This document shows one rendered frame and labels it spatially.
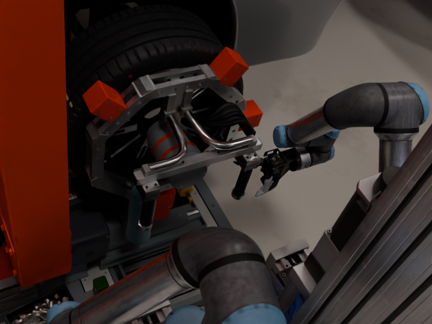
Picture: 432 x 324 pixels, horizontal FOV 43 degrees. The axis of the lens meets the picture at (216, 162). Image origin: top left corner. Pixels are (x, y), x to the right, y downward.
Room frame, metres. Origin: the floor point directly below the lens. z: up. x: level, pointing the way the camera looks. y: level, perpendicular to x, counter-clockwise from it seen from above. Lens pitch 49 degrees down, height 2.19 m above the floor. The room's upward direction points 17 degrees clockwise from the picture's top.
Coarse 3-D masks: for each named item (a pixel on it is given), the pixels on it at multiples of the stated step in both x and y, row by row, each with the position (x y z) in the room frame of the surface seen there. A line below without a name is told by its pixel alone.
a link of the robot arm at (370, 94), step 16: (336, 96) 1.14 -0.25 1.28; (352, 96) 1.11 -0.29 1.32; (368, 96) 1.11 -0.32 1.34; (320, 112) 1.16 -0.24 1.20; (336, 112) 1.10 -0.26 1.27; (352, 112) 1.08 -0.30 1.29; (368, 112) 1.08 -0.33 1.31; (288, 128) 1.26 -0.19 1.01; (304, 128) 1.19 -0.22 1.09; (320, 128) 1.15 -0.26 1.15; (336, 128) 1.10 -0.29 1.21; (288, 144) 1.25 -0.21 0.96; (304, 144) 1.27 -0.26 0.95
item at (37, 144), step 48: (0, 0) 0.74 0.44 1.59; (48, 0) 0.80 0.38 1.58; (0, 48) 0.74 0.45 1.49; (48, 48) 0.80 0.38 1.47; (0, 96) 0.73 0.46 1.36; (48, 96) 0.79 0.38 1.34; (0, 144) 0.72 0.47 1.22; (48, 144) 0.79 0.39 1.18; (0, 192) 0.79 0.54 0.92; (48, 192) 0.78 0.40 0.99; (48, 240) 0.78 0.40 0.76
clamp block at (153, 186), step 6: (138, 168) 0.98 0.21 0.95; (156, 180) 0.96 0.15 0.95; (138, 186) 0.94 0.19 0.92; (144, 186) 0.92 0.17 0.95; (150, 186) 0.93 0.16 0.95; (156, 186) 0.93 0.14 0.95; (144, 192) 0.91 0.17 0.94; (150, 192) 0.91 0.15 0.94; (156, 192) 0.93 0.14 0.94; (144, 198) 0.90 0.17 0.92; (150, 198) 0.92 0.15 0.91; (156, 198) 0.93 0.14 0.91
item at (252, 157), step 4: (252, 152) 1.17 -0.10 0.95; (240, 156) 1.15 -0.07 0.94; (244, 156) 1.14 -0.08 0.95; (248, 156) 1.15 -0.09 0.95; (252, 156) 1.15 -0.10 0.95; (256, 156) 1.16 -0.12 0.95; (240, 160) 1.15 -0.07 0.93; (244, 160) 1.13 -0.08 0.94; (248, 160) 1.13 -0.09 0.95; (252, 160) 1.14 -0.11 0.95; (256, 160) 1.15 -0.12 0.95; (240, 164) 1.14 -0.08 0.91; (244, 164) 1.13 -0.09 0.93; (248, 164) 1.13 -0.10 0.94; (252, 164) 1.14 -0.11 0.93; (256, 164) 1.15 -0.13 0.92; (244, 168) 1.13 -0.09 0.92; (248, 168) 1.13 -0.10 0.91; (252, 168) 1.14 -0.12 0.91
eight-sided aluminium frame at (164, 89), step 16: (144, 80) 1.16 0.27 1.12; (160, 80) 1.20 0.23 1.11; (176, 80) 1.20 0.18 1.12; (192, 80) 1.22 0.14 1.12; (208, 80) 1.25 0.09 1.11; (128, 96) 1.13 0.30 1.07; (144, 96) 1.12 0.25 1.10; (160, 96) 1.15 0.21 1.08; (224, 96) 1.31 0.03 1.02; (240, 96) 1.36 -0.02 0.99; (128, 112) 1.10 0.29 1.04; (96, 128) 1.05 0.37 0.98; (112, 128) 1.06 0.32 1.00; (224, 128) 1.39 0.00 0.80; (96, 144) 1.03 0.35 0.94; (96, 160) 1.03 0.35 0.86; (96, 176) 1.04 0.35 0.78; (112, 176) 1.11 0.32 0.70; (112, 192) 1.07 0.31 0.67; (128, 192) 1.11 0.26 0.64
